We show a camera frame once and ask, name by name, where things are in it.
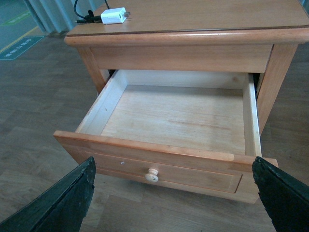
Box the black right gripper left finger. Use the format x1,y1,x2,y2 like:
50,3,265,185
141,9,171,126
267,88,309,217
0,157,96,232

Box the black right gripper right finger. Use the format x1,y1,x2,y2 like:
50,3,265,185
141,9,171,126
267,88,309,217
252,157,309,232

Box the round knob of drawer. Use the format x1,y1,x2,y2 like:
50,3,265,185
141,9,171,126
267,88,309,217
144,168,159,183

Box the wooden drawer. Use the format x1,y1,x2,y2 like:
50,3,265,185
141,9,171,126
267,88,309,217
53,70,279,204

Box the black charger cable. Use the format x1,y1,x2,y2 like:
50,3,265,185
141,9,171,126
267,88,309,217
73,0,102,24

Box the white charger adapter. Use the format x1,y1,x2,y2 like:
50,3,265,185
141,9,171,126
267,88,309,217
100,7,131,25

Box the green floor sign sticker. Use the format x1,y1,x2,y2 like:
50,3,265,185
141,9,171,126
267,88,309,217
0,36,44,60

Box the wooden nightstand cabinet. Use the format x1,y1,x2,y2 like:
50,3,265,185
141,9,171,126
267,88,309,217
65,0,309,130

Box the light teal curtain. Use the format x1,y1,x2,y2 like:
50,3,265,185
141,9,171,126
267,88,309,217
24,0,104,34

